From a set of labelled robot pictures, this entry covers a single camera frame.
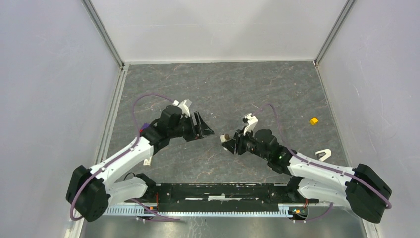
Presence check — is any purple and red block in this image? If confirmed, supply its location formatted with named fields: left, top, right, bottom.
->
left=139, top=123, right=150, bottom=133

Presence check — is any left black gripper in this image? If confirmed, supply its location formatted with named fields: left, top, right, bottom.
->
left=169, top=111, right=214, bottom=142

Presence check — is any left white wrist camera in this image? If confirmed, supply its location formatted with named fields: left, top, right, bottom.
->
left=172, top=99, right=192, bottom=118

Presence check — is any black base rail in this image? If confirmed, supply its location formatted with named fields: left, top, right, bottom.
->
left=138, top=183, right=319, bottom=212

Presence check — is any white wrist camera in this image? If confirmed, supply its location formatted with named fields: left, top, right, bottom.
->
left=172, top=99, right=192, bottom=118
left=242, top=113, right=258, bottom=136

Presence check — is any yellow cube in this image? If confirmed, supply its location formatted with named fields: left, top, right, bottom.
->
left=310, top=117, right=319, bottom=125

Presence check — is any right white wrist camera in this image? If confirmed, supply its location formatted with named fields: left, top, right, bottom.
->
left=242, top=113, right=258, bottom=136

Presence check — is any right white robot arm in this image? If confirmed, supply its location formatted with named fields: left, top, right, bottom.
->
left=220, top=129, right=392, bottom=224

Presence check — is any white plastic hook piece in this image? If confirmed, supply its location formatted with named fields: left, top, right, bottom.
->
left=315, top=149, right=332, bottom=162

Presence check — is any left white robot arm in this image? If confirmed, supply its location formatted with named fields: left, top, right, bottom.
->
left=65, top=105, right=214, bottom=222

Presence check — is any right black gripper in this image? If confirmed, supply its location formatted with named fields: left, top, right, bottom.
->
left=222, top=125, right=270, bottom=161

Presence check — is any small white staples box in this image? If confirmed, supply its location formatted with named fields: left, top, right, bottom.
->
left=143, top=157, right=152, bottom=167

